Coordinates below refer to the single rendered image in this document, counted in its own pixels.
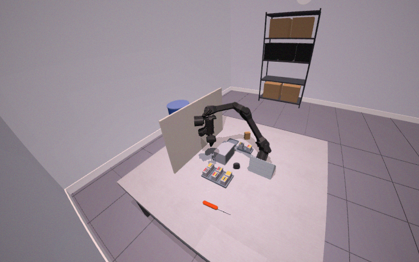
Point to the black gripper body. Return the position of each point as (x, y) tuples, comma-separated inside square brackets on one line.
[(211, 137)]

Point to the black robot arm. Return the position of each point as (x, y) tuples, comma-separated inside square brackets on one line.
[(262, 143)]

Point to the orange screwdriver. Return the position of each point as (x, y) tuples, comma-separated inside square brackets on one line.
[(210, 205)]

